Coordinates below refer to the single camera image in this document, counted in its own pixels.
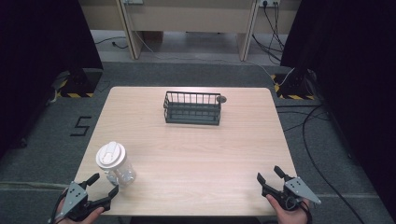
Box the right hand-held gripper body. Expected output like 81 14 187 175
264 175 322 212

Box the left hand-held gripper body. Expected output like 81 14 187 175
53 181 112 222

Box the clear cup with white lid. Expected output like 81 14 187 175
95 141 137 188

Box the black wire basket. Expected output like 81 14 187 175
163 90 223 127

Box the person's left hand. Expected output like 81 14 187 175
55 187 106 224

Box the person's right hand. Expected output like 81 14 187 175
265 193 311 224

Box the black stand base hazard tape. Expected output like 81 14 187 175
270 69 316 101
50 68 105 99

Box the black curtain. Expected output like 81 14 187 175
279 0 396 220
0 0 105 158

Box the pale wooden desk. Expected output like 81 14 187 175
78 0 303 63

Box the black wrist strap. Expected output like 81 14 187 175
299 200 313 224
47 189 69 224

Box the long black floor cable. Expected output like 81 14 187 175
275 104 367 224

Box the black cable bundle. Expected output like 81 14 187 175
251 1 289 65

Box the short black cable with plug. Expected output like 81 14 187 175
93 35 129 50

